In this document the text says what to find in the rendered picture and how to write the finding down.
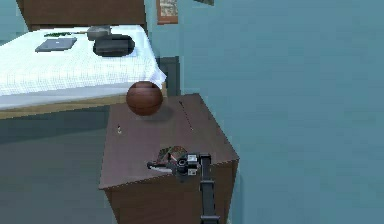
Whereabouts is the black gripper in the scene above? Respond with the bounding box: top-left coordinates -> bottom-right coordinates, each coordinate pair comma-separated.
146,155 -> 190,183

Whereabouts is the red green patterned pouch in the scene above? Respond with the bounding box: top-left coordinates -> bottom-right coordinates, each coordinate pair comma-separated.
157,145 -> 188,162

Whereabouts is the brown wooden chest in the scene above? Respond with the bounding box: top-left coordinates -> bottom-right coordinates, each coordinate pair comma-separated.
98,92 -> 240,224

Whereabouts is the thin black pen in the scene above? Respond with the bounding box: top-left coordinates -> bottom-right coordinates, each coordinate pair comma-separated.
178,100 -> 195,132

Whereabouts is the brown basketball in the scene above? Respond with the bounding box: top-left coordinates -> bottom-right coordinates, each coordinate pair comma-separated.
125,80 -> 164,117

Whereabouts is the black pillow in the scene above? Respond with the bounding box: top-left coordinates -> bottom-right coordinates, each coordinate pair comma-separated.
92,33 -> 136,58

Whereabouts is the wooden bed with white sheet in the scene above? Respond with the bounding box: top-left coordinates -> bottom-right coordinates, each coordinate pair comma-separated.
0,0 -> 168,121

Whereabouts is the grey pan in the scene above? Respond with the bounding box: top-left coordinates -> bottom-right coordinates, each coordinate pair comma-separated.
72,25 -> 112,42

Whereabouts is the brown framed picture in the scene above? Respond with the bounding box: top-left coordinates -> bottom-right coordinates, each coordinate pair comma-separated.
155,0 -> 179,26

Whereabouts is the grey laptop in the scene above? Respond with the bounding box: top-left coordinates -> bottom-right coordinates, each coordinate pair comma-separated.
34,37 -> 78,53

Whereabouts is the green flat object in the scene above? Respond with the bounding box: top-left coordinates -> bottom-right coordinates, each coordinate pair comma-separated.
43,31 -> 73,38

